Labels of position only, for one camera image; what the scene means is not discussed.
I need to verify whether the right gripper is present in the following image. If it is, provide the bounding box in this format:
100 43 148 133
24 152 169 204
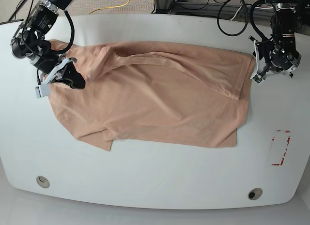
38 56 85 89

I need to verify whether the left table grommet hole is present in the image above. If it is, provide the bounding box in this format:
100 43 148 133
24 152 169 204
36 176 50 189

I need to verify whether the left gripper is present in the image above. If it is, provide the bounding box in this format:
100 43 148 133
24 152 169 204
249 36 295 81

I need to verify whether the peach t-shirt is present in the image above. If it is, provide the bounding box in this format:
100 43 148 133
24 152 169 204
48 42 255 151

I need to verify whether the right table grommet hole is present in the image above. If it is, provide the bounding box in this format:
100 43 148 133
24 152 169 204
248 188 263 200

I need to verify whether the table grommet hole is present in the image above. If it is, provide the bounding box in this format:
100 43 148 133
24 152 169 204
248 188 263 200
36 176 50 189

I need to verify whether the black floor cable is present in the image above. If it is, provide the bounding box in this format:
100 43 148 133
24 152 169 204
7 0 37 21

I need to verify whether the red tape rectangle marking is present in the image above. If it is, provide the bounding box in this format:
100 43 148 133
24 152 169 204
268 130 292 166

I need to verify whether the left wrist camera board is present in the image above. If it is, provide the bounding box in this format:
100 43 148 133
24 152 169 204
251 75 264 85

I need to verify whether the yellow cable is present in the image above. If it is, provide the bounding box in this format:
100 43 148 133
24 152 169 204
89 0 133 15

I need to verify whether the aluminium frame stand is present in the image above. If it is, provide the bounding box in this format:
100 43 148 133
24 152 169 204
155 0 267 17

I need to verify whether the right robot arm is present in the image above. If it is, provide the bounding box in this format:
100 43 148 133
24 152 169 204
10 0 86 90

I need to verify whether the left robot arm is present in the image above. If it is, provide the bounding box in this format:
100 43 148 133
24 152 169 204
217 0 301 84

